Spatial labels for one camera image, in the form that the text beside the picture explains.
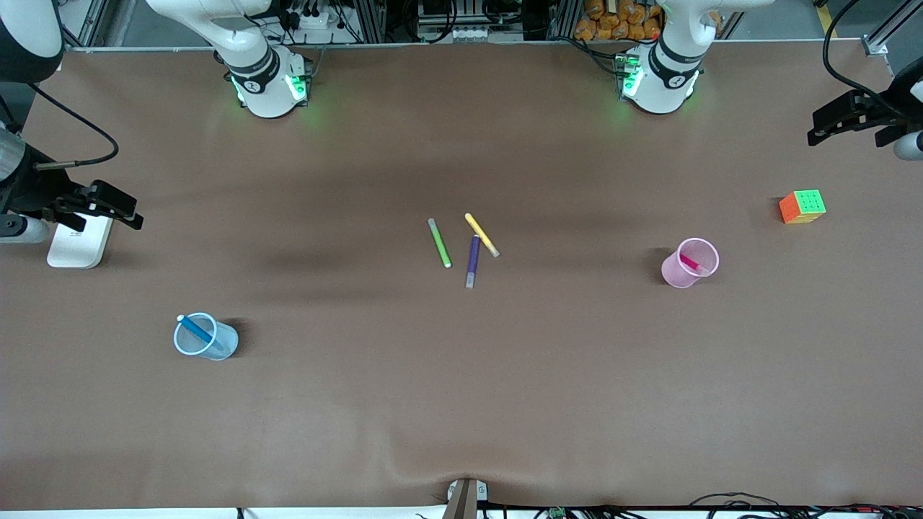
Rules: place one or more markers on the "pink marker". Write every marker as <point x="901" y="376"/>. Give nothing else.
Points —
<point x="690" y="263"/>

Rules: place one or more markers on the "grey metal camera mount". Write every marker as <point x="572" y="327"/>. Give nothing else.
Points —
<point x="465" y="501"/>

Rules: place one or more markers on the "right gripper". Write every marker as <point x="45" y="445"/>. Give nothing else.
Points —
<point x="37" y="191"/>

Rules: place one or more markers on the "green marker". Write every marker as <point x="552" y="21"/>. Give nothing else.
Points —
<point x="439" y="243"/>

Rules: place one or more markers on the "silver table edge rail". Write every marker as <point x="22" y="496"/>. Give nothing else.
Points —
<point x="469" y="45"/>

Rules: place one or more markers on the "blue mesh cup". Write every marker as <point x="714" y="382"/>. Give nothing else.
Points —
<point x="227" y="346"/>

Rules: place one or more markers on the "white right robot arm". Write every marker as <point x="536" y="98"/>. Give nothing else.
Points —
<point x="267" y="94"/>

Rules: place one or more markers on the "aluminium frame strut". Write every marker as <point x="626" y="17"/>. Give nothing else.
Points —
<point x="894" y="29"/>

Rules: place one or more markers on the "white power strip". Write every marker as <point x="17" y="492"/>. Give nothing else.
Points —
<point x="314" y="21"/>

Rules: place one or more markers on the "metal table corner bracket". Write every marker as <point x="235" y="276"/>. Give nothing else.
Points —
<point x="877" y="48"/>

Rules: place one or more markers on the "yellow marker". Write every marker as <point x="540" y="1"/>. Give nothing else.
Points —
<point x="482" y="234"/>

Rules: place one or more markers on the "bag of orange items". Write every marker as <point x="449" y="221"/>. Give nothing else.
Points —
<point x="613" y="25"/>

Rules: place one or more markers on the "aluminium frame post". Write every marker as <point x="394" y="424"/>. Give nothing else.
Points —
<point x="371" y="18"/>
<point x="564" y="18"/>

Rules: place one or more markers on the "colourful puzzle cube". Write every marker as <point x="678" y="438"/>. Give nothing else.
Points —
<point x="802" y="207"/>

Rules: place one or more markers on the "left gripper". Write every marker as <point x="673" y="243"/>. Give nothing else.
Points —
<point x="875" y="114"/>

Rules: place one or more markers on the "blue marker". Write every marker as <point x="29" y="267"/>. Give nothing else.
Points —
<point x="193" y="328"/>

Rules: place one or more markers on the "purple marker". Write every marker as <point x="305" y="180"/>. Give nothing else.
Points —
<point x="473" y="259"/>

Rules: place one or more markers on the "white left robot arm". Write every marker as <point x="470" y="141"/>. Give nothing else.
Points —
<point x="660" y="90"/>

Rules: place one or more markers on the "pink mesh cup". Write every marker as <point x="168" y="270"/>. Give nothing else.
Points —
<point x="670" y="277"/>

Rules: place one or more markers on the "white stand with pole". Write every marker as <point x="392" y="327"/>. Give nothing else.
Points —
<point x="79" y="249"/>

